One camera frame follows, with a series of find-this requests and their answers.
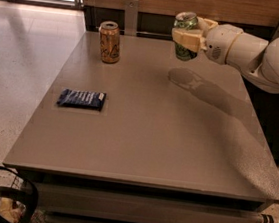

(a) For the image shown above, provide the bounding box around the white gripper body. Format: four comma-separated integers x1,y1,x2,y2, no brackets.
205,24,243,65

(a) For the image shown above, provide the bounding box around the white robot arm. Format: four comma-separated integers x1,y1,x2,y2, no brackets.
172,18,279,94

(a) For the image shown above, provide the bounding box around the dark blue snack packet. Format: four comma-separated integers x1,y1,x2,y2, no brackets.
57,89,106,111

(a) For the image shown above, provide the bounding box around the grey table drawer front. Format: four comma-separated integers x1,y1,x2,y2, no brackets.
36,183,258,223

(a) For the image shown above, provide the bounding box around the left metal wall bracket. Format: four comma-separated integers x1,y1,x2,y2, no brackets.
124,0,139,36

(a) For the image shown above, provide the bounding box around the horizontal metal rail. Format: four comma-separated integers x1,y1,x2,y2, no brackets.
94,25,174,40

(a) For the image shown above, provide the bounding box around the orange soda can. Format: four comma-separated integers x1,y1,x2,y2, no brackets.
99,21,120,64

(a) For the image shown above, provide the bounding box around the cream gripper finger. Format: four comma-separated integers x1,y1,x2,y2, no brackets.
171,28,207,53
198,17,218,35

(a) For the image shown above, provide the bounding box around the green soda can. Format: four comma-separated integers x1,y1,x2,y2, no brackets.
173,11,198,62

